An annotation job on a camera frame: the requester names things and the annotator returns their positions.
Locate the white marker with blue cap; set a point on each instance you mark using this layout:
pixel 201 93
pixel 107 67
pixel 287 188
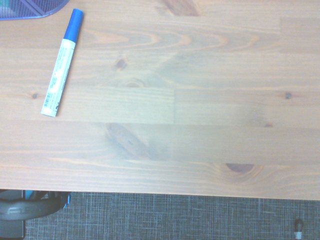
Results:
pixel 61 65

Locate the black and blue headphones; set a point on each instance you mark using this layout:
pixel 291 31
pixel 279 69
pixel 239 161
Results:
pixel 30 207

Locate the purple mesh desk organizer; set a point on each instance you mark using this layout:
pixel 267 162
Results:
pixel 23 8

